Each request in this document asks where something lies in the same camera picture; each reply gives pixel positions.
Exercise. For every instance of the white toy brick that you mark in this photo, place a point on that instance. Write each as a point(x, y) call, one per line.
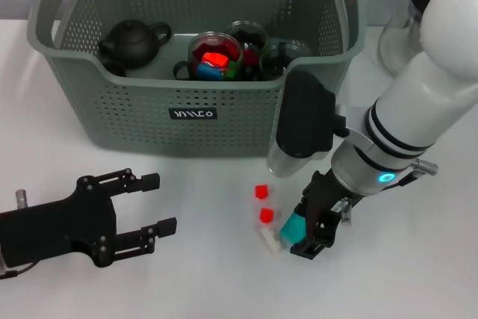
point(270, 240)

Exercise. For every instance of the bright red sloped toy brick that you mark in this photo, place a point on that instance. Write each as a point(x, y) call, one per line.
point(214, 58)

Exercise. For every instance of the small red toy brick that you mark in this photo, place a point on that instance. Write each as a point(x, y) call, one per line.
point(261, 191)
point(266, 215)

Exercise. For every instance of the dark red long toy brick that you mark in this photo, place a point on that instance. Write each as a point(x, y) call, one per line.
point(250, 58)

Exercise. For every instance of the grey perforated plastic storage bin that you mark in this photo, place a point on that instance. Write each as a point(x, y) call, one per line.
point(149, 136)

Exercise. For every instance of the glass teacup black base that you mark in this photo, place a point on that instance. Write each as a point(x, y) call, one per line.
point(276, 57)
point(248, 33)
point(194, 57)

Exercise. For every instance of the blue toy brick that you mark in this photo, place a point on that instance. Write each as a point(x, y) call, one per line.
point(208, 72)

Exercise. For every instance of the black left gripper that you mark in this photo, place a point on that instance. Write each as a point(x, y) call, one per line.
point(56, 229)

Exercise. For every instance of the teal square toy brick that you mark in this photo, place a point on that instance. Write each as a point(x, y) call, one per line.
point(293, 229)

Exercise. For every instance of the black ceramic teapot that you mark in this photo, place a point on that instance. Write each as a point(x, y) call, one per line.
point(130, 44)

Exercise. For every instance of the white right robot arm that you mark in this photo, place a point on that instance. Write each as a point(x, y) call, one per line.
point(429, 91)

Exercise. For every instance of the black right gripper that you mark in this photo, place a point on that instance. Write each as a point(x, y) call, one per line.
point(321, 207)

